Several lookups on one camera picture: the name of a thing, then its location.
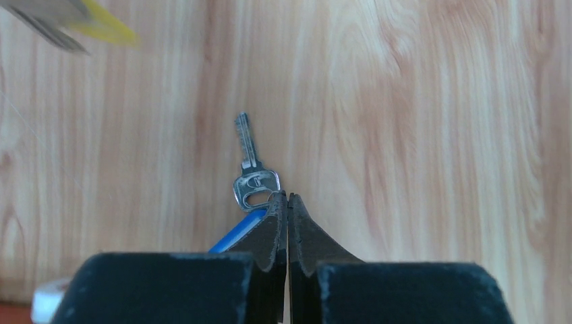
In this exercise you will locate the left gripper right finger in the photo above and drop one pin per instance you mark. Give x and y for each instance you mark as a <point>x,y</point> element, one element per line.
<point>328,284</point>

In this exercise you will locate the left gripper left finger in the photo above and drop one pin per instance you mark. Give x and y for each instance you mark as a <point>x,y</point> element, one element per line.
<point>244,284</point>

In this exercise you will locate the key with blue tag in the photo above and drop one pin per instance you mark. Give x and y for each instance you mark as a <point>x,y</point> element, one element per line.
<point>254,179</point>

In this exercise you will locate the large metal keyring with rings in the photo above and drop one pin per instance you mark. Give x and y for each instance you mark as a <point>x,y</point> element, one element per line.
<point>49,18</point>

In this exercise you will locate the toy brick car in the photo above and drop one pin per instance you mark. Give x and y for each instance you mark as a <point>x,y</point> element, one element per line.
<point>45,301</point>

